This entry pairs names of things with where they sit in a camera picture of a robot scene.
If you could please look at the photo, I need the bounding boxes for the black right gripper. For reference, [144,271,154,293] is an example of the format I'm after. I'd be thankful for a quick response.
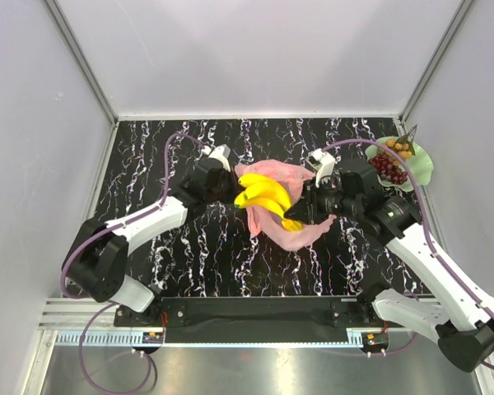
[285,175,362,225]

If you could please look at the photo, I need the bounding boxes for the pink plastic bag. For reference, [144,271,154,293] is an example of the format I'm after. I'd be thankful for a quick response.
[235,160,337,251]

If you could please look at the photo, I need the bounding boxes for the yellow banana bunch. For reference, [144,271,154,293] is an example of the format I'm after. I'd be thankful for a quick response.
[234,173,303,232]

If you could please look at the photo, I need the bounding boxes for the red grape bunch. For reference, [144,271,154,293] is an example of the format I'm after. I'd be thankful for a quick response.
[368,153,408,185]

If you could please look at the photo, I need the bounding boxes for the orange loquat bunch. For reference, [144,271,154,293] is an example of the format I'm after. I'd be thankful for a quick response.
[385,125,417,160]

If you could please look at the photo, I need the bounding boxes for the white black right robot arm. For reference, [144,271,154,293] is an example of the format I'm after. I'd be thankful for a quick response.
[286,167,494,373]

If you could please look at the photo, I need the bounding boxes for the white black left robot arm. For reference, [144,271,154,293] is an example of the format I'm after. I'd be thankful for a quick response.
[61,157,238,326]

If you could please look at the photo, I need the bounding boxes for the green wavy plastic bowl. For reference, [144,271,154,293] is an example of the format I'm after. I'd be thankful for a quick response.
[365,136,434,193]

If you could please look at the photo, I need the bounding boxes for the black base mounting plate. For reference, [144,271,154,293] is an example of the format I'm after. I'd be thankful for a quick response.
[114,296,384,328]

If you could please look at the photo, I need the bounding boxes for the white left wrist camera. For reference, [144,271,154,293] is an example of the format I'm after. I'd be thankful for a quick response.
[201,144,231,172]

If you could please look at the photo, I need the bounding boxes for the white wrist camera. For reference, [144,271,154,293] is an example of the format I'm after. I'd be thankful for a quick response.
[306,148,336,188]
[201,144,231,172]

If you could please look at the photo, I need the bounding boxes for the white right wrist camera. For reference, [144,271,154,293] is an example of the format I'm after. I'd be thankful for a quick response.
[306,148,336,188]

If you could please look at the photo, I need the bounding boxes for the aluminium frame rail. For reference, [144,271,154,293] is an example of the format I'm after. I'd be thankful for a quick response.
[38,298,115,329]

